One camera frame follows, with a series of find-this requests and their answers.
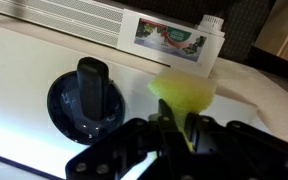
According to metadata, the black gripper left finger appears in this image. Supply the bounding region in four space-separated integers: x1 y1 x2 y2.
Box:
64 56 160 180

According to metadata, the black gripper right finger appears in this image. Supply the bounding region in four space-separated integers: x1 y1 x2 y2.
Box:
140 98 288 180

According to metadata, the yellow sponge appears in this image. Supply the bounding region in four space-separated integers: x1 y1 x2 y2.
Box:
147 68 217 153

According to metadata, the light wooden dresser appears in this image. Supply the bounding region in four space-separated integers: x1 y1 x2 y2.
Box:
253 0 288 68

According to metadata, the dark blue bowl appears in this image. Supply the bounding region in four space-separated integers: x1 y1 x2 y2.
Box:
46 70 127 146

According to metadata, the white table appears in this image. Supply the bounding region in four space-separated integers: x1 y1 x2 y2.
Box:
0 9 288 180

